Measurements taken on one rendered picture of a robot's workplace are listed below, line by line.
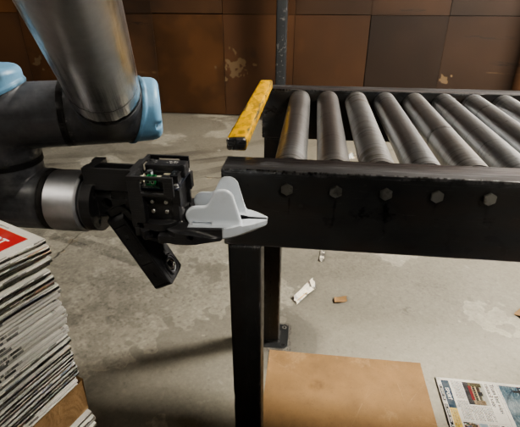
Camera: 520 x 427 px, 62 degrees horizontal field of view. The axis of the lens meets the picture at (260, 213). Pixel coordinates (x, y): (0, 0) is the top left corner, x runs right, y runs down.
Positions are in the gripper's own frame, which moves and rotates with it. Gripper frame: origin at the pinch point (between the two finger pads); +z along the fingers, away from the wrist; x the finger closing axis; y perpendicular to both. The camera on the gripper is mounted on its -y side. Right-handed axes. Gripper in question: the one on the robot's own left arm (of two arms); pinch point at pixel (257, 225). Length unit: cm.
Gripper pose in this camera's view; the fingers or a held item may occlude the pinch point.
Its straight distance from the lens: 51.4
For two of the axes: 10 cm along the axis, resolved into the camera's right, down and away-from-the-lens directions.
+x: 1.2, -4.7, 8.8
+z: 9.9, 0.6, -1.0
